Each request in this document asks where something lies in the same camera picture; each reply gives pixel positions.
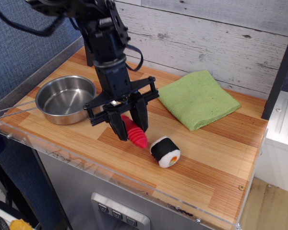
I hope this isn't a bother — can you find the dark right frame post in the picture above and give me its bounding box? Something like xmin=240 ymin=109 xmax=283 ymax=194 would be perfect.
xmin=261 ymin=45 xmax=288 ymax=120

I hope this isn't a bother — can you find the red handled metal spoon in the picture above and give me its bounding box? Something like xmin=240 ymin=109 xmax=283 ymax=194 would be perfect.
xmin=121 ymin=115 xmax=148 ymax=149

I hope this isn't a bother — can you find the silver button control panel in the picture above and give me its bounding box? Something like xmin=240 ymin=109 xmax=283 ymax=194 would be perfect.
xmin=91 ymin=192 xmax=151 ymax=230

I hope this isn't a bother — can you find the stainless steel pot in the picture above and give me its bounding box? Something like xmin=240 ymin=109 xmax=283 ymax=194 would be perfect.
xmin=0 ymin=76 xmax=96 ymax=125

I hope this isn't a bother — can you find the dark left frame post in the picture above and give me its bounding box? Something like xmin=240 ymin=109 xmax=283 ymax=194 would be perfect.
xmin=84 ymin=40 xmax=95 ymax=67

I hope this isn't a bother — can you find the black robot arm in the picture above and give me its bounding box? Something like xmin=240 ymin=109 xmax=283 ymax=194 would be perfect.
xmin=28 ymin=0 xmax=159 ymax=141

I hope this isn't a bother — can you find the yellow black bag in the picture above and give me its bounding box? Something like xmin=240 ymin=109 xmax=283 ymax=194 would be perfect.
xmin=0 ymin=217 xmax=34 ymax=230

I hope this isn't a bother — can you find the white metal side unit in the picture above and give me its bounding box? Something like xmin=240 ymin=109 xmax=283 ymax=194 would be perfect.
xmin=254 ymin=91 xmax=288 ymax=191

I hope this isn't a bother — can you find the dark frame post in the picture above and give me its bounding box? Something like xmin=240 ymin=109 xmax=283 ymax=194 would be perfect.
xmin=84 ymin=40 xmax=95 ymax=67
xmin=261 ymin=45 xmax=288 ymax=120

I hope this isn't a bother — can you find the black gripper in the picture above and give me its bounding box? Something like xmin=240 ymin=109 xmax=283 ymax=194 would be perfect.
xmin=84 ymin=61 xmax=158 ymax=141

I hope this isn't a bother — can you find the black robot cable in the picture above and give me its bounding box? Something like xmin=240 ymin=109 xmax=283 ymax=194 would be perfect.
xmin=0 ymin=2 xmax=68 ymax=38

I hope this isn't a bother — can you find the green folded cloth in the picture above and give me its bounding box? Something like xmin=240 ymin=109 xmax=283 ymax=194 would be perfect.
xmin=158 ymin=70 xmax=240 ymax=131

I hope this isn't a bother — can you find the clear acrylic table guard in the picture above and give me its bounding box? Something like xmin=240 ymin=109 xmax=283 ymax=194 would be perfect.
xmin=0 ymin=108 xmax=267 ymax=230

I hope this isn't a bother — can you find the plush sushi roll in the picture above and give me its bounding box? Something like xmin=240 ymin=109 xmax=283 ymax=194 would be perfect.
xmin=150 ymin=136 xmax=181 ymax=168

